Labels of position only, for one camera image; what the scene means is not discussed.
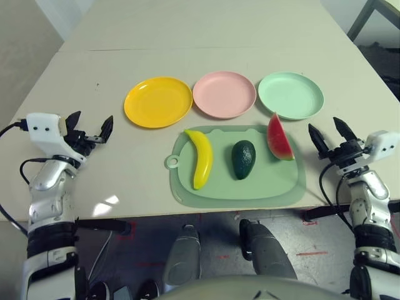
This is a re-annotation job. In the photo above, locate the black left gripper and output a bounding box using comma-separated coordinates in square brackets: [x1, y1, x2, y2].
[64, 110, 114, 159]

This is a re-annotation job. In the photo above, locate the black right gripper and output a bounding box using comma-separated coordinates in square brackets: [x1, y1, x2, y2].
[307, 117, 368, 171]

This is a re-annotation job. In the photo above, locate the red toy watermelon slice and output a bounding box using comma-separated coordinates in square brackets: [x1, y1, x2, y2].
[267, 112, 296, 162]

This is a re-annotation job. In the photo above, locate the dark green toy avocado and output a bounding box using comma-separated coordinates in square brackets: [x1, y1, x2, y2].
[231, 140, 257, 181]

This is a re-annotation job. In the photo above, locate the yellow toy banana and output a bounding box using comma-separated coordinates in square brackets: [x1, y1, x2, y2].
[184, 129, 214, 191]

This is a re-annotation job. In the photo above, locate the mint green plastic plate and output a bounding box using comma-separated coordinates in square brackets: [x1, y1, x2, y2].
[257, 71, 325, 121]

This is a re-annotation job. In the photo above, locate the yellow plastic plate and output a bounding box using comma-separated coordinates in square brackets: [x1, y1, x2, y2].
[123, 76, 193, 129]

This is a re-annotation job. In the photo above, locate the black table base bar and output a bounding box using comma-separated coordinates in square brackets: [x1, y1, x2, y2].
[74, 218, 133, 236]
[302, 204, 357, 220]

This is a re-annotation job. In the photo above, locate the green cutting board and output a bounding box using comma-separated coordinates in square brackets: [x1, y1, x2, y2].
[164, 124, 308, 209]

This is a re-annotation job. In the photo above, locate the pink plastic plate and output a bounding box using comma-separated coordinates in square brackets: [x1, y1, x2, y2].
[192, 71, 257, 120]

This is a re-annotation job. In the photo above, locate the grey right robot leg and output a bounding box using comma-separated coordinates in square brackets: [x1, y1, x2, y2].
[239, 218, 298, 281]

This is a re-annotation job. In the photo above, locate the grey robot leg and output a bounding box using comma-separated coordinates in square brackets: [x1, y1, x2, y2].
[164, 224, 201, 287]
[239, 218, 298, 281]

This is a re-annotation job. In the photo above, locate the grey left robot leg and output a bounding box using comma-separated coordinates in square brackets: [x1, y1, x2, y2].
[164, 224, 201, 287]

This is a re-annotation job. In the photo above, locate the black shoe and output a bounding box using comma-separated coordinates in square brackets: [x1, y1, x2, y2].
[89, 281, 111, 300]
[137, 279, 161, 300]

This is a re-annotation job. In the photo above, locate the grey flat floor object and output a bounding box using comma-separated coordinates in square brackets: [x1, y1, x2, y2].
[112, 286, 133, 300]

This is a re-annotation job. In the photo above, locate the grey robot torso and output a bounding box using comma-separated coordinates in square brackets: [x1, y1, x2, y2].
[156, 274, 354, 300]

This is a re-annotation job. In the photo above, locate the black right camera cable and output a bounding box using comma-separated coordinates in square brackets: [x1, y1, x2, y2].
[319, 161, 356, 232]

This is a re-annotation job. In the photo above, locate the black camera cable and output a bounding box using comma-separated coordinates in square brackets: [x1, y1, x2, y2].
[319, 161, 356, 232]
[0, 118, 29, 235]

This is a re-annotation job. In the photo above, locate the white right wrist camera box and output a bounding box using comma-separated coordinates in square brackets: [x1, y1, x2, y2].
[364, 130, 399, 157]

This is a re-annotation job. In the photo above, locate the short black left wrist cable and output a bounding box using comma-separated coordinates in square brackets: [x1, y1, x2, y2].
[19, 157, 51, 185]

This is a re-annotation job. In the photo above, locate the black left camera cable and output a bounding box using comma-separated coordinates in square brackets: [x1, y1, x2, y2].
[0, 118, 29, 235]

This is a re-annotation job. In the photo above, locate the beige table with dark frame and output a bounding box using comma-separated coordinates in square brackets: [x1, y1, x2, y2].
[346, 0, 400, 43]

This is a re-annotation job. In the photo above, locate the white floor cable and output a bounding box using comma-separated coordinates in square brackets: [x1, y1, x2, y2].
[87, 232, 113, 282]

